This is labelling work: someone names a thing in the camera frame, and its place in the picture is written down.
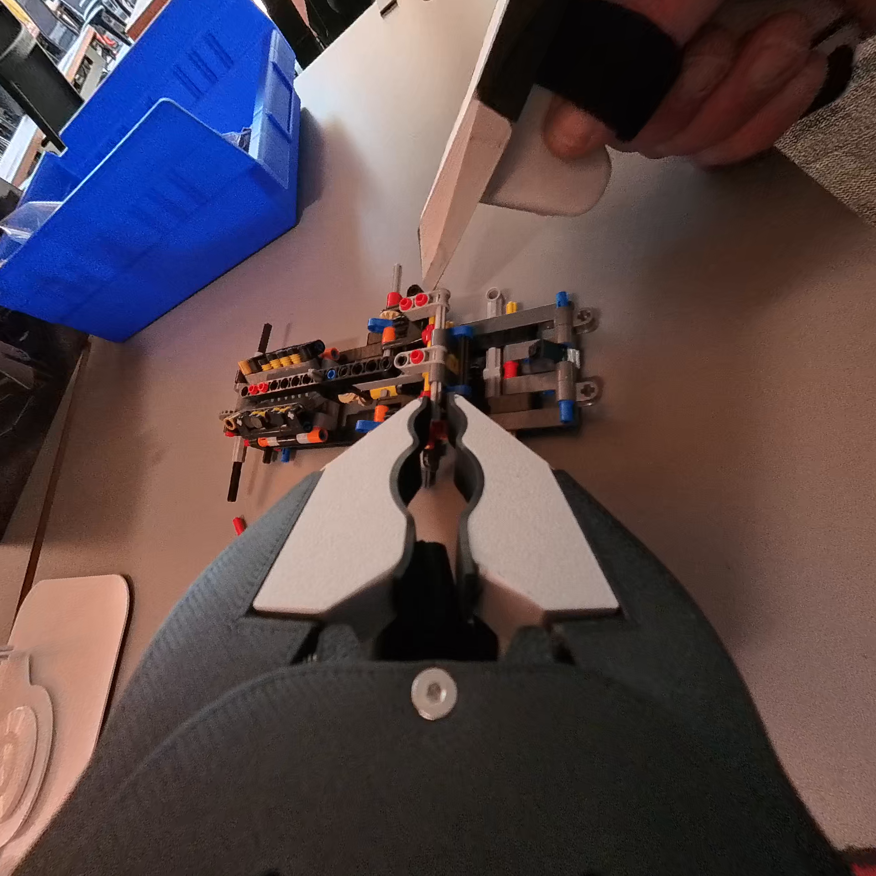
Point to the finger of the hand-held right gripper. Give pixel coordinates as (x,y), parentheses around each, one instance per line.
(458,191)

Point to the person's right hand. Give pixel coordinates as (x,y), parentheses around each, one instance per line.
(753,75)

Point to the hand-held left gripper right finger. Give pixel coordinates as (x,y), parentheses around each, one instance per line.
(540,547)

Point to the beige flat stand base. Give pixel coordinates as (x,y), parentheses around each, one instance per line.
(82,629)

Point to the black monitor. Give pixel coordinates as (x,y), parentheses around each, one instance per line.
(34,102)

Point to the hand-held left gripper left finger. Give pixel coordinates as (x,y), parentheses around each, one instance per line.
(335,547)

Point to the dark printed cardboard box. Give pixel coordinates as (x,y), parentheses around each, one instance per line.
(34,410)

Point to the multicoloured lego vehicle chassis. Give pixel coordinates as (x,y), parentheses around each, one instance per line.
(410,363)

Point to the blue plastic storage bin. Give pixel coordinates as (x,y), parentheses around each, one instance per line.
(150,205)

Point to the clear round plastic disc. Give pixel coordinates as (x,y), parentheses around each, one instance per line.
(20,739)

